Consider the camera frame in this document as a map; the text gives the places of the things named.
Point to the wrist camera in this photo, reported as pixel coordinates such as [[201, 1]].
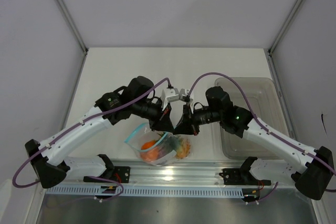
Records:
[[169, 95], [187, 97]]

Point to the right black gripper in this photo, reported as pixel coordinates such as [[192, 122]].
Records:
[[186, 125]]

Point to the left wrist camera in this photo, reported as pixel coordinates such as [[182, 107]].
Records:
[[169, 95]]

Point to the purple toy onion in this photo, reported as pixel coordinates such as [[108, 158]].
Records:
[[163, 152]]

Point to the orange toy pumpkin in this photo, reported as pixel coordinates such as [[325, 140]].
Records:
[[149, 152]]

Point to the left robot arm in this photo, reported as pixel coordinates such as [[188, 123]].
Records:
[[50, 158]]

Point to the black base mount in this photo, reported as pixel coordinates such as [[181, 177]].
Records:
[[237, 176], [120, 174]]

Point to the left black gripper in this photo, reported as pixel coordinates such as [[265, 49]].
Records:
[[162, 121]]

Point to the aluminium rail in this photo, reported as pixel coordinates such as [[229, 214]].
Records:
[[168, 172]]

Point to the clear zip top bag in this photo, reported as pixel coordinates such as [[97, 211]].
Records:
[[143, 134]]

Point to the frame post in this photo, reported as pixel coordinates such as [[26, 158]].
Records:
[[71, 24], [291, 16]]

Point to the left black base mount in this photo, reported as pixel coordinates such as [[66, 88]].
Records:
[[120, 174]]

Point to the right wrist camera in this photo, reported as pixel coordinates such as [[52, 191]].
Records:
[[187, 97]]

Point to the left frame post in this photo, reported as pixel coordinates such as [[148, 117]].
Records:
[[71, 24]]

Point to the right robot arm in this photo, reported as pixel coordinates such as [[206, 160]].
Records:
[[309, 169]]

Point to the right frame post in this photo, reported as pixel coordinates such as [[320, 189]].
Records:
[[291, 16]]

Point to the slotted cable duct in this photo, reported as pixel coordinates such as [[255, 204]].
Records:
[[147, 191]]

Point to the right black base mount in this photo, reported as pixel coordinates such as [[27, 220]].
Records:
[[237, 176]]

